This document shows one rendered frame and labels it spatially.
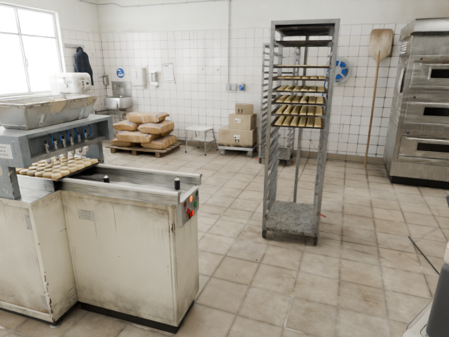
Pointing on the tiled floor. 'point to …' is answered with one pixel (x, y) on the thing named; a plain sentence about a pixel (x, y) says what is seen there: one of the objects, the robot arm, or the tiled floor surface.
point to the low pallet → (144, 149)
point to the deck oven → (421, 107)
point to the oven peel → (382, 35)
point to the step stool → (201, 136)
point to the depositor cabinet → (36, 257)
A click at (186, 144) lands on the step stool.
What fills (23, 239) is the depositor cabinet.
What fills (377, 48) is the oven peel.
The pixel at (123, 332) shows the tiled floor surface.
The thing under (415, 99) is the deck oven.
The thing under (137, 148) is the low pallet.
